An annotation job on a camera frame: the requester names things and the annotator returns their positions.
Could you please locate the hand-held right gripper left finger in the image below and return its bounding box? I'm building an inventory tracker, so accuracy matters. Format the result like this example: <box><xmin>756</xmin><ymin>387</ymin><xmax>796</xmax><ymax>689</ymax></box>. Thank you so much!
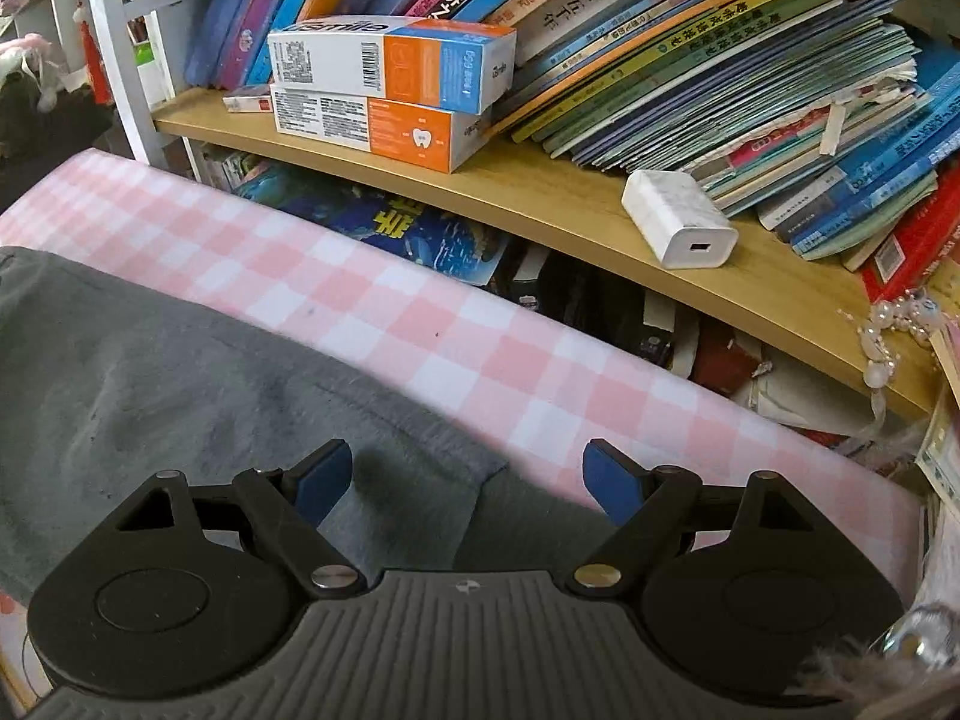
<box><xmin>111</xmin><ymin>439</ymin><xmax>368</xmax><ymax>599</ymax></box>

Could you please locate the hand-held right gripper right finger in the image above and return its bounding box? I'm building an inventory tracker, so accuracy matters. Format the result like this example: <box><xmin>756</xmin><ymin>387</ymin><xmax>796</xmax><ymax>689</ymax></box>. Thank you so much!
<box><xmin>564</xmin><ymin>438</ymin><xmax>830</xmax><ymax>602</ymax></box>

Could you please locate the grey garment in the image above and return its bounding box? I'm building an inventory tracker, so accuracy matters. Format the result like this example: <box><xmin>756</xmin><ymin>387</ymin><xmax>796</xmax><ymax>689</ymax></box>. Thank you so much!
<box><xmin>0</xmin><ymin>247</ymin><xmax>617</xmax><ymax>608</ymax></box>

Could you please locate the pile of clutter under shelf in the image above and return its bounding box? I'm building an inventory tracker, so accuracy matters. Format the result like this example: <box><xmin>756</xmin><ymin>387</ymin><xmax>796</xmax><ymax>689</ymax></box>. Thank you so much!
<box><xmin>487</xmin><ymin>240</ymin><xmax>931</xmax><ymax>481</ymax></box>

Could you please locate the pink checkered bed sheet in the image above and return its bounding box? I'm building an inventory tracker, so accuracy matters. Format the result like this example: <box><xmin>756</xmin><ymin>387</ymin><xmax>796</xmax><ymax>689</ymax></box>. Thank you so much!
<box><xmin>0</xmin><ymin>148</ymin><xmax>923</xmax><ymax>695</ymax></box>

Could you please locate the blue ocean picture book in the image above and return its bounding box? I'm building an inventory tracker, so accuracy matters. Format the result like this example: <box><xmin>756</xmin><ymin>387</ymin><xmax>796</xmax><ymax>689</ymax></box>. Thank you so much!
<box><xmin>229</xmin><ymin>162</ymin><xmax>514</xmax><ymax>287</ymax></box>

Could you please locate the white charger adapter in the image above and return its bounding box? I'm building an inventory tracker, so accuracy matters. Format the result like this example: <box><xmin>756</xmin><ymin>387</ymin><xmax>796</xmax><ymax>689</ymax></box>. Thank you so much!
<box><xmin>621</xmin><ymin>169</ymin><xmax>740</xmax><ymax>271</ymax></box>

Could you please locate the wooden shelf board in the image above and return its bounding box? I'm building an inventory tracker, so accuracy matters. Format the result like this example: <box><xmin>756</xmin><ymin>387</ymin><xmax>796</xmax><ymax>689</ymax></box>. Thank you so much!
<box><xmin>152</xmin><ymin>87</ymin><xmax>944</xmax><ymax>421</ymax></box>

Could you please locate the white and orange box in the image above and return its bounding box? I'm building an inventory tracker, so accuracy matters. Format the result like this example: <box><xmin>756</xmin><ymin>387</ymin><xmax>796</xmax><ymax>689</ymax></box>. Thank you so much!
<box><xmin>270</xmin><ymin>84</ymin><xmax>493</xmax><ymax>175</ymax></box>

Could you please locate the small red and white box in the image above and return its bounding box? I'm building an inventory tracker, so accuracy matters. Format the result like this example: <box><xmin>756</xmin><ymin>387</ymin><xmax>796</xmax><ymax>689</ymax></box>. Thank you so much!
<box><xmin>223</xmin><ymin>87</ymin><xmax>274</xmax><ymax>115</ymax></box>

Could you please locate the white and blue box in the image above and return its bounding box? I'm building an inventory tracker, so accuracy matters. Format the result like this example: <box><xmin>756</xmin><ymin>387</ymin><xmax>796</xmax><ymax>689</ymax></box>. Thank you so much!
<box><xmin>267</xmin><ymin>16</ymin><xmax>518</xmax><ymax>116</ymax></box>

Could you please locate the row of leaning books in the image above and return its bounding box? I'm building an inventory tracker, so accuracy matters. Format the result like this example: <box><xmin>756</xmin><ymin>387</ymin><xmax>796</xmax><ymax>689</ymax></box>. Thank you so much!
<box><xmin>184</xmin><ymin>0</ymin><xmax>960</xmax><ymax>301</ymax></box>

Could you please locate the white bead string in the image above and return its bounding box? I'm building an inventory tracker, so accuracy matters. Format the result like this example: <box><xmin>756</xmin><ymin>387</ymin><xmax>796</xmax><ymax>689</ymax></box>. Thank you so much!
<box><xmin>838</xmin><ymin>289</ymin><xmax>947</xmax><ymax>391</ymax></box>

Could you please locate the white metal shelf frame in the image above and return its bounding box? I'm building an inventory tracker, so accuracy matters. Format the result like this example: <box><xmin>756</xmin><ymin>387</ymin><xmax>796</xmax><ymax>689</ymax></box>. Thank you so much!
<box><xmin>79</xmin><ymin>0</ymin><xmax>226</xmax><ymax>182</ymax></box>

